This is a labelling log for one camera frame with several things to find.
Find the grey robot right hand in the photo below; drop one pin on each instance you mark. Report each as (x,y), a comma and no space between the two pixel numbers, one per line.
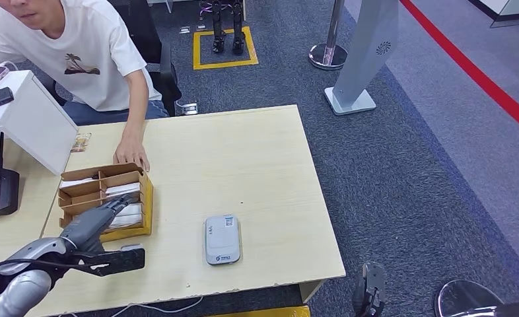
(369,288)

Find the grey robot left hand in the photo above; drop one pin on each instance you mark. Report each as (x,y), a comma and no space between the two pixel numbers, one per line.
(86,227)

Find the person's left hand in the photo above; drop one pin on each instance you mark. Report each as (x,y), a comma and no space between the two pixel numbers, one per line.
(130,151)

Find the cardboard card organizer box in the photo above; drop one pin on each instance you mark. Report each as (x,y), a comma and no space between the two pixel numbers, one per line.
(148,210)

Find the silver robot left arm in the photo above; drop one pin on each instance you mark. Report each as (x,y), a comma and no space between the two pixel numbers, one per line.
(19,288)

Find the person's left forearm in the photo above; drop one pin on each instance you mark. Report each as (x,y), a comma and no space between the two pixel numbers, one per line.
(138,105)

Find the white key card stack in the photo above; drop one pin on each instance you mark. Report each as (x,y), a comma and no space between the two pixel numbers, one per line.
(130,222)
(133,211)
(76,183)
(123,189)

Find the person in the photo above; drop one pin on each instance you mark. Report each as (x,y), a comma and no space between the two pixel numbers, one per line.
(89,35)

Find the grey card reader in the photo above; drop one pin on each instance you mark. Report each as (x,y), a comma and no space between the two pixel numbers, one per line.
(222,240)

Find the metal floor socket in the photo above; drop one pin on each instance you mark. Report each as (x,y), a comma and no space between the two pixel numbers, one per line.
(201,27)
(188,108)
(185,30)

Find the black office chair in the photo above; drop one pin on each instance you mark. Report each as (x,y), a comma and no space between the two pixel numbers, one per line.
(167,83)

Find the light wooden desk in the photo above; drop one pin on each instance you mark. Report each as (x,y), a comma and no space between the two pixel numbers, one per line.
(242,166)
(6,236)

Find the yellow floor tape strip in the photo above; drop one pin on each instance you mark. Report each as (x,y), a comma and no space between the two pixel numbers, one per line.
(277,313)

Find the round chrome stanchion base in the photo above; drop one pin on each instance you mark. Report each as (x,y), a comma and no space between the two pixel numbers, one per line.
(465,297)

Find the white desk partition box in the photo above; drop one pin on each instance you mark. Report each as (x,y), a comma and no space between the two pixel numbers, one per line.
(36,122)

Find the yellow square floor tape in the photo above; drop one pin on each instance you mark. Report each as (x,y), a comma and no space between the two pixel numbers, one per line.
(224,64)

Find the white table leg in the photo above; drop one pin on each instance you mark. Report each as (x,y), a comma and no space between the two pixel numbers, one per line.
(168,5)

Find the small black humanoid robot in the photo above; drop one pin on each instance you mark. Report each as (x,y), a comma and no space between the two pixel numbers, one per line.
(218,26)

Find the grey standing kiosk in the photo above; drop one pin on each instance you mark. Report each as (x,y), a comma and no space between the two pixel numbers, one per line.
(364,52)

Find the red floor tape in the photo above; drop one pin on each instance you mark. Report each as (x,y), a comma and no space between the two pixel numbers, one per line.
(474,72)

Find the white counter base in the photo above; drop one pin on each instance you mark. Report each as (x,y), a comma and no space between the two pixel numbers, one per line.
(513,6)

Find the chrome stanchion post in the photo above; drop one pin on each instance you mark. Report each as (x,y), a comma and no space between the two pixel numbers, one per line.
(327,57)

